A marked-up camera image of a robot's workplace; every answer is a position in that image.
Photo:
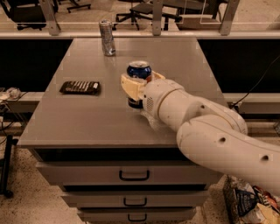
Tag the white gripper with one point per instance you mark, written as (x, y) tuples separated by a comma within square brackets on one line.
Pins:
[(152, 94)]

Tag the blue pepsi can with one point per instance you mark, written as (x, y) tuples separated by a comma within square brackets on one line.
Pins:
[(138, 69)]

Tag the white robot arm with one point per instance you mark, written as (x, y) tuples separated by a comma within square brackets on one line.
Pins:
[(209, 134)]

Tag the silver slim can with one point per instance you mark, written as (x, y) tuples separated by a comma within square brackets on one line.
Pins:
[(107, 39)]

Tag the dark snack bar packet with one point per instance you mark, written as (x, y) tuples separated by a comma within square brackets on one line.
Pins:
[(80, 88)]

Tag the black office chair centre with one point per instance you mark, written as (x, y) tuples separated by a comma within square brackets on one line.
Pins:
[(139, 10)]

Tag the black office chair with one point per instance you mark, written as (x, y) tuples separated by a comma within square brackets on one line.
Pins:
[(25, 13), (139, 10)]

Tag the grey drawer cabinet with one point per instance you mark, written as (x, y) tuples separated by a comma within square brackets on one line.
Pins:
[(103, 127)]

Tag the crumpled plastic wrap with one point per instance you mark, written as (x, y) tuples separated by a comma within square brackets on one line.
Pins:
[(13, 93)]

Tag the black office chair left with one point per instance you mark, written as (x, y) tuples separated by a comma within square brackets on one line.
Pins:
[(25, 13)]

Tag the blue chip bag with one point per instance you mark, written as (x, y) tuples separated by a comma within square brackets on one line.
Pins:
[(246, 201)]

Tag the red snack bag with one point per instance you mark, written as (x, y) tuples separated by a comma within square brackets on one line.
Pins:
[(266, 198)]

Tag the black stand left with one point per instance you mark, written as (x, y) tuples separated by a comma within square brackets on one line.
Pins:
[(5, 166)]

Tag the yellow snack bag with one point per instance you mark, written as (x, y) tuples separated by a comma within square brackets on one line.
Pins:
[(267, 215)]

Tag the middle drawer with black handle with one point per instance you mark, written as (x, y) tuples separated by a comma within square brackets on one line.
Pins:
[(135, 199)]

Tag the drawer with black handle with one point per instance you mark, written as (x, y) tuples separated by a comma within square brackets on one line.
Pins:
[(106, 173), (137, 214), (135, 199)]

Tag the top drawer with black handle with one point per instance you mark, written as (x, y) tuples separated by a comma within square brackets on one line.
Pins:
[(106, 173)]

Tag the bottom drawer with black handle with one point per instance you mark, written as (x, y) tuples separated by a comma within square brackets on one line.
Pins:
[(137, 214)]

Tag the wire basket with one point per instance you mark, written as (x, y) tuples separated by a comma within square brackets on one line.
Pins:
[(232, 183)]

